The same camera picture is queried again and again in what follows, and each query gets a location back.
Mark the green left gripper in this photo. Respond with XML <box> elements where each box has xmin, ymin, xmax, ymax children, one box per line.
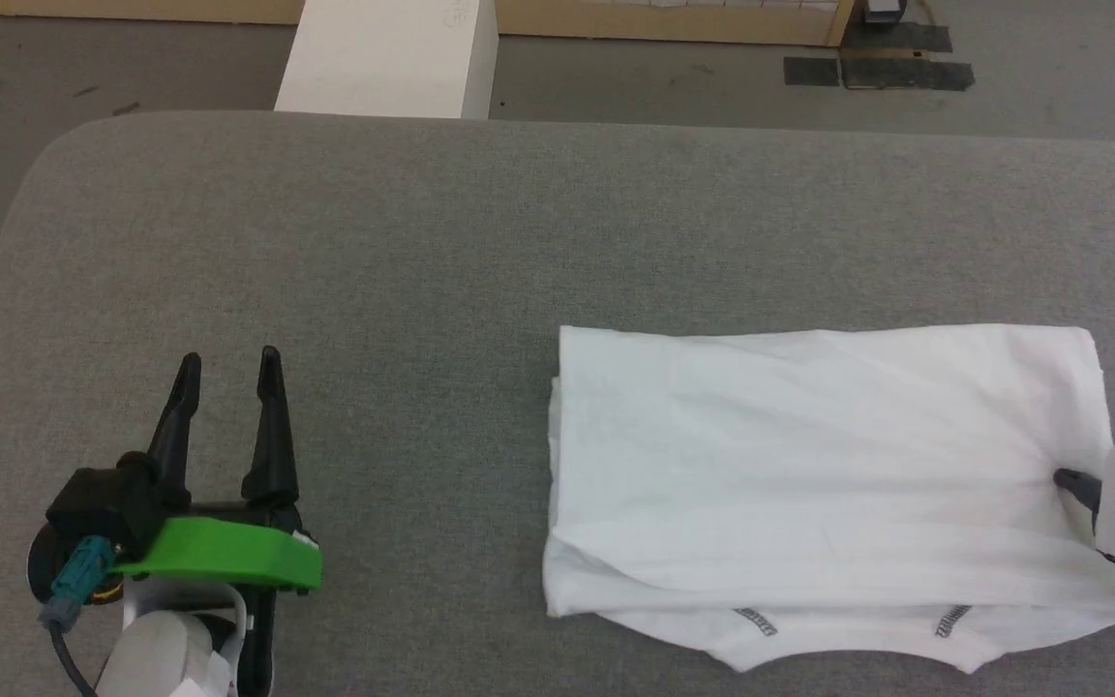
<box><xmin>28</xmin><ymin>346</ymin><xmax>322</xmax><ymax>603</ymax></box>

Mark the white garment with grey stitching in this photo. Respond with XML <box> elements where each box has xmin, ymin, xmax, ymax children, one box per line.
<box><xmin>542</xmin><ymin>323</ymin><xmax>1115</xmax><ymax>675</ymax></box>

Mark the white rectangular box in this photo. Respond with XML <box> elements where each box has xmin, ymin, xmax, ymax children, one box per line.
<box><xmin>274</xmin><ymin>0</ymin><xmax>499</xmax><ymax>121</ymax></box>

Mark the long black floor tape patch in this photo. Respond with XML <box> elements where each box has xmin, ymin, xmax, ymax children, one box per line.
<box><xmin>839</xmin><ymin>55</ymin><xmax>977</xmax><ymax>94</ymax></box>

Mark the small black floor tape patch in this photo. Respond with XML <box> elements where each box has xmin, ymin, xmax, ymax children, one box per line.
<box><xmin>783</xmin><ymin>56</ymin><xmax>842</xmax><ymax>89</ymax></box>

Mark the lemon print partition panel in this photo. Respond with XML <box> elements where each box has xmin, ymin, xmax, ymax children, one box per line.
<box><xmin>0</xmin><ymin>0</ymin><xmax>856</xmax><ymax>48</ymax></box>

